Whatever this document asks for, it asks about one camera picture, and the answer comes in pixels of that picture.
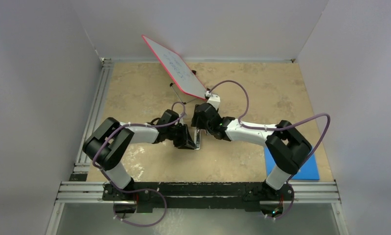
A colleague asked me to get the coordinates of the aluminium rail frame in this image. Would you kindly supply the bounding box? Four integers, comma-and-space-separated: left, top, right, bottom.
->
47, 59, 348, 235

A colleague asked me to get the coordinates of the red framed whiteboard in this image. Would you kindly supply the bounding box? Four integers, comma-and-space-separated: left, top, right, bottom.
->
141, 35, 207, 100

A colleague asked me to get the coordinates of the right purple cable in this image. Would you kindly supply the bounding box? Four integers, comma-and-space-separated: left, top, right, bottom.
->
206, 80, 331, 221

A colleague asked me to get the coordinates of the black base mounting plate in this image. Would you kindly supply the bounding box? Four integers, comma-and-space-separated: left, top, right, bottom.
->
102, 182, 294, 214

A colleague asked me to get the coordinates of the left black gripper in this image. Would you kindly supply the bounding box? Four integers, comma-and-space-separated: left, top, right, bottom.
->
166, 123, 195, 149

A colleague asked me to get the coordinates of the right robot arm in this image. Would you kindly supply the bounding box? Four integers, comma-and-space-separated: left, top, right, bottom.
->
191, 103, 312, 199

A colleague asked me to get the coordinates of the blue foam pad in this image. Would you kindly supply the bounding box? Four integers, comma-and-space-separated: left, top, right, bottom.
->
264, 147, 320, 181

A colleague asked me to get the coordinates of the white stapler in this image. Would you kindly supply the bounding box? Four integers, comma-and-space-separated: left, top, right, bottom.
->
194, 127, 201, 150

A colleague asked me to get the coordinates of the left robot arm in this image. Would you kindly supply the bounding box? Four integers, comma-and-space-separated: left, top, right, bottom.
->
82, 109, 196, 200

